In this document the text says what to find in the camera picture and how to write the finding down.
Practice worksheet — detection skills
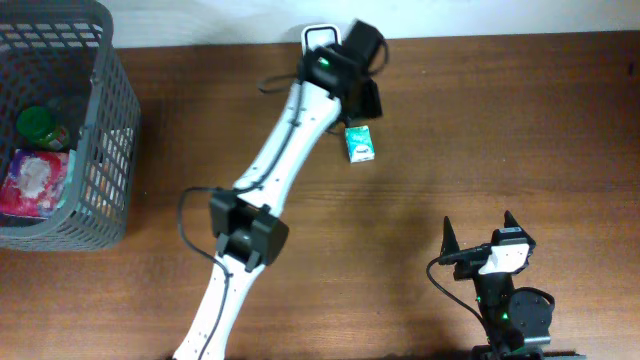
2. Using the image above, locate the teal tissue pack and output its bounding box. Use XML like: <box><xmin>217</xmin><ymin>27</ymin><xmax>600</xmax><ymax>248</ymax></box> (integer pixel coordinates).
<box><xmin>345</xmin><ymin>125</ymin><xmax>375</xmax><ymax>163</ymax></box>

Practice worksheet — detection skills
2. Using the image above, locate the green lid glass jar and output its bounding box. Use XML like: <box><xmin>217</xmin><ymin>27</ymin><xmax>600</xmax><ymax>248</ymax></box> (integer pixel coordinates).
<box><xmin>16</xmin><ymin>106</ymin><xmax>70</xmax><ymax>151</ymax></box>

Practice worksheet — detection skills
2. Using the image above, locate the red purple snack package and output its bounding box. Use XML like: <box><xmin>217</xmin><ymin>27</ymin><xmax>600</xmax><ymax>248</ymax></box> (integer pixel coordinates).
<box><xmin>1</xmin><ymin>149</ymin><xmax>71</xmax><ymax>219</ymax></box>

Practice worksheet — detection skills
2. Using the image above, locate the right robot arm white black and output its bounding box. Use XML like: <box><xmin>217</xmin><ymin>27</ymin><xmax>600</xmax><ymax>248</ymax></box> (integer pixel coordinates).
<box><xmin>426</xmin><ymin>211</ymin><xmax>585</xmax><ymax>360</ymax></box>

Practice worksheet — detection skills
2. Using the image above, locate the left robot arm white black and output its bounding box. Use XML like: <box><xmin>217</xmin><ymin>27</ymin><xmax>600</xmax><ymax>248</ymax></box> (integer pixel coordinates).
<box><xmin>173</xmin><ymin>20</ymin><xmax>390</xmax><ymax>360</ymax></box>

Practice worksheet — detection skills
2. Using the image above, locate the grey plastic mesh basket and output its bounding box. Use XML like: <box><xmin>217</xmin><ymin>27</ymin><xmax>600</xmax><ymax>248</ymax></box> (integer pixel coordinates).
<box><xmin>1</xmin><ymin>1</ymin><xmax>141</xmax><ymax>252</ymax></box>

